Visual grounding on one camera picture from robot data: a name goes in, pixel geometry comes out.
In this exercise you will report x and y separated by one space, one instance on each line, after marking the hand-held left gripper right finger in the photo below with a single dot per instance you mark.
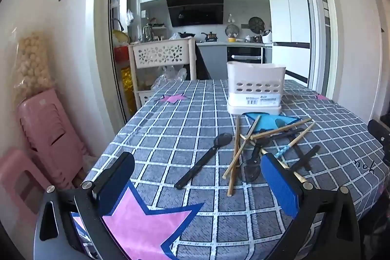
281 187

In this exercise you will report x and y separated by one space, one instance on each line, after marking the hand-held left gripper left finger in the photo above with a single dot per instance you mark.
114 183

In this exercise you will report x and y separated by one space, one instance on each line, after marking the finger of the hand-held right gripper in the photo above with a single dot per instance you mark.
379 141

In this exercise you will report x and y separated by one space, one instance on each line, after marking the wooden chopstick with blue pattern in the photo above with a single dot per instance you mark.
300 136

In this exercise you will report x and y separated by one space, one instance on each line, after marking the white plastic utensil holder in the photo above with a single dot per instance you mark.
256 95

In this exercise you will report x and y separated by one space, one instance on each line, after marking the grey checked star tablecloth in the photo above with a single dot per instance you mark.
182 132

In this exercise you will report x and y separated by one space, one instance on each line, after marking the yellow packages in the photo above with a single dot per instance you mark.
128 86

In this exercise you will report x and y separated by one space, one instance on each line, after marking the clear plastic bag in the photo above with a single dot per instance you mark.
170 77

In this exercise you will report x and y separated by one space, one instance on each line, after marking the white perforated rolling cart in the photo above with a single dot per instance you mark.
158 54

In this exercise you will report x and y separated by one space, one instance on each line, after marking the black built-in oven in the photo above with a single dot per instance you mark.
245 54

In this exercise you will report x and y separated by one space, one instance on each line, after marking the bag of white puffed snacks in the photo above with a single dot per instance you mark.
32 65

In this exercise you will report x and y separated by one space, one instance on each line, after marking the yellow basin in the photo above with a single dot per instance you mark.
120 36

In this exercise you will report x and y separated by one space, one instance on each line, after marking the white refrigerator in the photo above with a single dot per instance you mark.
292 19

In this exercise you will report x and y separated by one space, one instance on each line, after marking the metal kitchen faucet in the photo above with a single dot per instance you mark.
117 23

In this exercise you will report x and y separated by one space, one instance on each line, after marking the round hanging steamer rack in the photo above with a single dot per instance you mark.
232 30

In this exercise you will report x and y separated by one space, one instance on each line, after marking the round dark hanging pan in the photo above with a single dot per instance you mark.
256 24

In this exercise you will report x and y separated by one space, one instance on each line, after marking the black wok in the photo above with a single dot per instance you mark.
186 34

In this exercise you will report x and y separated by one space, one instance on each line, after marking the small copper pot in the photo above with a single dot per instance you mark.
210 35

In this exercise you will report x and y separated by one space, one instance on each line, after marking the black range hood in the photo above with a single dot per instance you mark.
195 11

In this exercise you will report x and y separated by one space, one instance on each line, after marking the white sliding door frame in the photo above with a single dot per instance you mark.
102 34

